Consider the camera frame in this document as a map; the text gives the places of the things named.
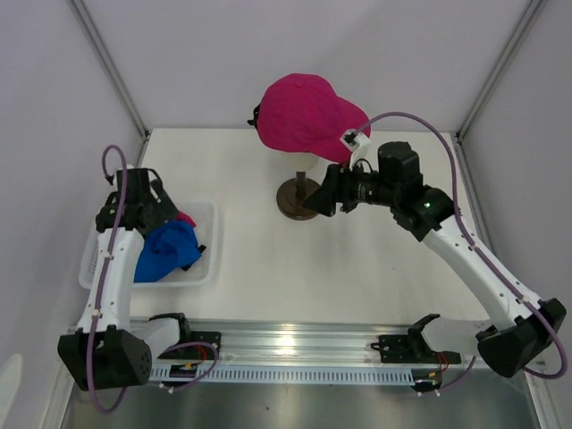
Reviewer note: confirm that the white slotted cable duct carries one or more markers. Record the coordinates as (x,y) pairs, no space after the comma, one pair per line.
(170,373)

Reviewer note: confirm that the aluminium corner profile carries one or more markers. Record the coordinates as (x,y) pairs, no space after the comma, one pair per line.
(107,63)
(508,52)

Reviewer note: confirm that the white plastic basket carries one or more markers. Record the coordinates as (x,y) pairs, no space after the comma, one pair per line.
(206,216)

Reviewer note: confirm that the cream mannequin head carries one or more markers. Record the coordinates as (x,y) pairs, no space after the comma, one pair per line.
(301,162)

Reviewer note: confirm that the right aluminium corner profile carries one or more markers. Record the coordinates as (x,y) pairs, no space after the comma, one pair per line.
(508,52)

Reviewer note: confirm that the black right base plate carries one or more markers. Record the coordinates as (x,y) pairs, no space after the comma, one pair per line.
(401,349)

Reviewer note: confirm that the aluminium mounting rail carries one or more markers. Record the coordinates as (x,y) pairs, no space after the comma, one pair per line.
(306,344)

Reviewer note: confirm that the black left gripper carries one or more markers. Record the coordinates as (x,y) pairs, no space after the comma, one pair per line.
(164,208)

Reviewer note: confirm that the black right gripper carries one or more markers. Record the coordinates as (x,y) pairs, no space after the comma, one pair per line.
(324,200)

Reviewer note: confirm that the pink cap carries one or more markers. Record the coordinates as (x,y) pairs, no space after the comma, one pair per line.
(183,217)
(302,113)

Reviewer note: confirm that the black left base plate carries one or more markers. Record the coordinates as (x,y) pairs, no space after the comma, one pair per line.
(199,352)

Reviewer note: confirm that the left aluminium corner profile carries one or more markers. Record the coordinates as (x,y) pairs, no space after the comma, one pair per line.
(107,63)

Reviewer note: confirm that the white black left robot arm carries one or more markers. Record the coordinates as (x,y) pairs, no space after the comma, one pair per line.
(103,352)

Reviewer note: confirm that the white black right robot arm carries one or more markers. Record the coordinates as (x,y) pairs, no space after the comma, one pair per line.
(519,325)

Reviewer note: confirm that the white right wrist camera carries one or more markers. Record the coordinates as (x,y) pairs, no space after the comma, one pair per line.
(357,143)

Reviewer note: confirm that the dark brown round stand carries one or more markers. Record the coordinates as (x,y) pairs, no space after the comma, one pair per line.
(291,195)

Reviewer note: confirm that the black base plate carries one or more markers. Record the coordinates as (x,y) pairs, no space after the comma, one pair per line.
(401,349)
(199,352)

